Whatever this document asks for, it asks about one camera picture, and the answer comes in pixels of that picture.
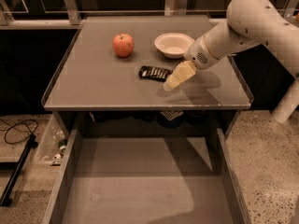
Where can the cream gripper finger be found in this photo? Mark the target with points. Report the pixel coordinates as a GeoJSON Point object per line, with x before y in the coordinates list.
{"type": "Point", "coordinates": [186, 64]}
{"type": "Point", "coordinates": [178, 77]}

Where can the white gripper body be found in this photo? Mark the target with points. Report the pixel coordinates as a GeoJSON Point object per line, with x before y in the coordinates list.
{"type": "Point", "coordinates": [196, 55]}

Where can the black chocolate bar wrapper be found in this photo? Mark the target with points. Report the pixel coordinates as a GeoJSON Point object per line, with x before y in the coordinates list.
{"type": "Point", "coordinates": [154, 73]}

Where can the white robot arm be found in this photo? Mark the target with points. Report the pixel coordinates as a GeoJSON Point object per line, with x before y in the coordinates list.
{"type": "Point", "coordinates": [248, 23]}

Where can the open grey top drawer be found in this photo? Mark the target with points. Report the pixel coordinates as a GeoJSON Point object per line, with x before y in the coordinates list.
{"type": "Point", "coordinates": [174, 179]}

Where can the white paper bowl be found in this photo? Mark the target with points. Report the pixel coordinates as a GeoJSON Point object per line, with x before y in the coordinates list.
{"type": "Point", "coordinates": [173, 45]}

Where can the red apple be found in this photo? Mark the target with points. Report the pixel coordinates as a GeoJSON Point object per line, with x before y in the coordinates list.
{"type": "Point", "coordinates": [123, 45]}

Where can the black bar on floor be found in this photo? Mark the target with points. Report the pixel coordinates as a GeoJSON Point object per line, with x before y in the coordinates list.
{"type": "Point", "coordinates": [31, 143]}

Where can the metal railing frame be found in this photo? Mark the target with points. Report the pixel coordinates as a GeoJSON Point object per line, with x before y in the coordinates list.
{"type": "Point", "coordinates": [64, 14]}

